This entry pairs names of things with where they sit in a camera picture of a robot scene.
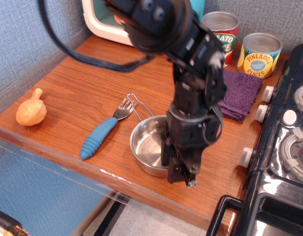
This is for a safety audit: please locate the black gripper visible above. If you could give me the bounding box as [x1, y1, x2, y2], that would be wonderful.
[161, 108, 223, 188]

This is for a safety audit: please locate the silver pot with wire handle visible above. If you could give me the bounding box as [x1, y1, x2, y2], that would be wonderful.
[127, 93, 168, 178]

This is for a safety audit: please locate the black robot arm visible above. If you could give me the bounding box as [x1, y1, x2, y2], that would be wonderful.
[105, 0, 227, 187]

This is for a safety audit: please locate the white stove knob lower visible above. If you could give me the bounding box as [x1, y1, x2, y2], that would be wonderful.
[239, 147, 253, 168]

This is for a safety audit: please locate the white stove knob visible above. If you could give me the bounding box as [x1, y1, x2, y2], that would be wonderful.
[255, 105, 268, 123]
[262, 86, 275, 103]
[239, 147, 253, 168]

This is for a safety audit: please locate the folded purple cloth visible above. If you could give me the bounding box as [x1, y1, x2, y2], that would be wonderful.
[218, 69, 263, 123]

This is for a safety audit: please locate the white stove knob middle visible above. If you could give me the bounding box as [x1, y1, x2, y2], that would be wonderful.
[255, 105, 268, 123]

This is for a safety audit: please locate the black toy stove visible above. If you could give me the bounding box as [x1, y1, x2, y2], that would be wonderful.
[207, 43, 303, 236]

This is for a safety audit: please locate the white stove knob upper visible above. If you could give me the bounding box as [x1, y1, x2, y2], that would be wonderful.
[262, 86, 275, 103]

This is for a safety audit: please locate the pineapple slices can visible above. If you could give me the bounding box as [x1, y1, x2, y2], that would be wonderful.
[237, 32, 283, 79]

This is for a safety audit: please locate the tomato sauce can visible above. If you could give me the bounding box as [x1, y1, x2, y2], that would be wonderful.
[202, 11, 240, 67]

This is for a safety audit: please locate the orange toy chicken drumstick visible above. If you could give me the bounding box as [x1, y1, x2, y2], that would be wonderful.
[16, 88, 47, 126]

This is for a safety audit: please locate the teal toy microwave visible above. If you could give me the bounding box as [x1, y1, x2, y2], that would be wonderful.
[82, 0, 206, 52]

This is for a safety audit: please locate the orange object bottom left corner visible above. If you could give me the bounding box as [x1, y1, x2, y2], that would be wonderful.
[0, 218, 29, 236]

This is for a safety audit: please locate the blue handled metal fork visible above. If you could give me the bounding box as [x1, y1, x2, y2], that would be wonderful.
[80, 98, 136, 160]

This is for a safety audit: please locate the black braided cable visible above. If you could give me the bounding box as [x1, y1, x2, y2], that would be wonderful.
[37, 0, 156, 73]

